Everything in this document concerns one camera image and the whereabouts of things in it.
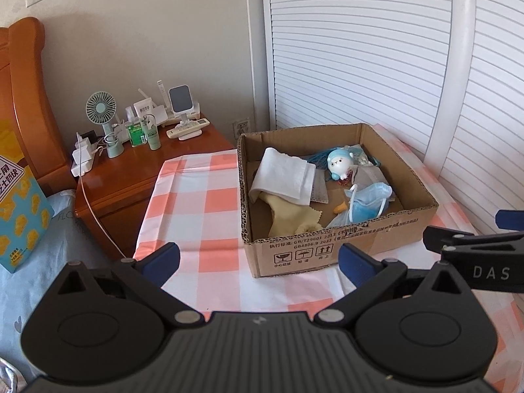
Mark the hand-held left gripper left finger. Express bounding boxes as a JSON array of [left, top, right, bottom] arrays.
[[53, 242, 207, 328]]

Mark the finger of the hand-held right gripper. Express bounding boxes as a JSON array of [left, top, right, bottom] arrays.
[[495, 210, 524, 231], [423, 224, 524, 260]]

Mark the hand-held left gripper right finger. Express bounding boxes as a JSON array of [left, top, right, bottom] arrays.
[[313, 243, 468, 328]]

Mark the brown cardboard box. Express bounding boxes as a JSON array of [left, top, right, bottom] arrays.
[[236, 122, 440, 279]]

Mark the cream scrunchie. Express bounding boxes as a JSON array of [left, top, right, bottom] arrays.
[[297, 221, 323, 237]]

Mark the blue face mask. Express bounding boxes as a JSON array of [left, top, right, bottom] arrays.
[[327, 183, 394, 228]]

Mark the grey fabric pouch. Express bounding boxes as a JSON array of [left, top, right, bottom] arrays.
[[350, 164, 389, 187], [309, 166, 330, 204]]

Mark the yellow cloth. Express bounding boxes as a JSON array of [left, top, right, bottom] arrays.
[[262, 194, 324, 238]]

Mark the blue white plush toy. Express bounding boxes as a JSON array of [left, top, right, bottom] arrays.
[[327, 149, 359, 185]]

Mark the white towel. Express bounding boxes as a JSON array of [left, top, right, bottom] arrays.
[[249, 147, 317, 206]]

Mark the wooden nightstand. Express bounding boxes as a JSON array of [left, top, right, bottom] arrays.
[[74, 125, 236, 260]]

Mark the blue bedsheet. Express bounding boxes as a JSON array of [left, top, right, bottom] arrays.
[[0, 188, 123, 377]]

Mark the white louvred wardrobe door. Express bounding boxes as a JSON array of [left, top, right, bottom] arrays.
[[426, 0, 524, 238], [260, 0, 476, 164]]

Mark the white power strip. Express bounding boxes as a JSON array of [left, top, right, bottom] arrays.
[[70, 147, 103, 177]]

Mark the green tube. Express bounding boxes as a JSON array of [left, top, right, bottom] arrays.
[[141, 117, 161, 151]]

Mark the green sanitizer bottle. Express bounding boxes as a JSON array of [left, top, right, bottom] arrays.
[[128, 117, 146, 147]]

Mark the white charger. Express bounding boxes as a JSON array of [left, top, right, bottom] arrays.
[[73, 139, 95, 164]]

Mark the white remote control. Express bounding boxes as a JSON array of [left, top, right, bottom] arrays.
[[166, 119, 210, 140]]

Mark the yellow teal snack box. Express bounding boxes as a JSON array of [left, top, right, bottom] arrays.
[[0, 156, 55, 274]]

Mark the white desk organizer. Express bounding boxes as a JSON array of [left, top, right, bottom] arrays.
[[151, 102, 201, 127]]

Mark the white tube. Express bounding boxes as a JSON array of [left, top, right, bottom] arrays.
[[133, 97, 155, 120]]

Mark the grey phone stand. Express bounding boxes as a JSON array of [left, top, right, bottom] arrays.
[[168, 84, 197, 125]]

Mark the green desk fan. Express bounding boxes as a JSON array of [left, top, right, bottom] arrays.
[[85, 91, 123, 159]]

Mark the grey fringed blanket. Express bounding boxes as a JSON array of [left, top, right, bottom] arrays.
[[0, 356, 25, 393]]

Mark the wooden headboard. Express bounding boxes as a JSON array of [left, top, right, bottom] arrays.
[[0, 16, 76, 197]]

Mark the white cable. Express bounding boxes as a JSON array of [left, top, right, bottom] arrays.
[[80, 174, 127, 259]]

